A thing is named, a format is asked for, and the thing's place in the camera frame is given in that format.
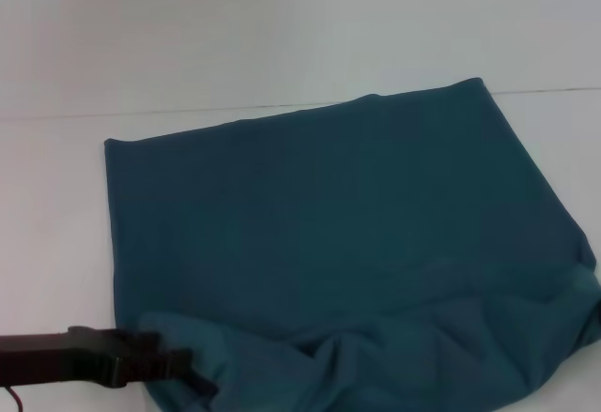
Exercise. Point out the teal t-shirt with white print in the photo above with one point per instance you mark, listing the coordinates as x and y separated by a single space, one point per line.
352 243

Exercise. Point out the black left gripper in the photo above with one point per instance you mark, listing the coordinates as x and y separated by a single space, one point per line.
56 355

